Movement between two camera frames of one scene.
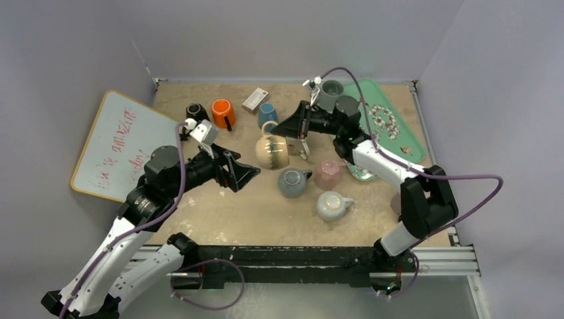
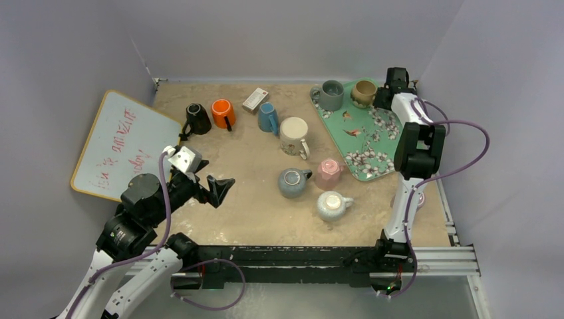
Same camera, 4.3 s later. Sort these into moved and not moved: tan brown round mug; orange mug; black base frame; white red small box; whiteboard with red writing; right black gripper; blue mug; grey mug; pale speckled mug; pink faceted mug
Moved: tan brown round mug; right black gripper
Not moved: white red small box; orange mug; pale speckled mug; whiteboard with red writing; pink faceted mug; blue mug; grey mug; black base frame
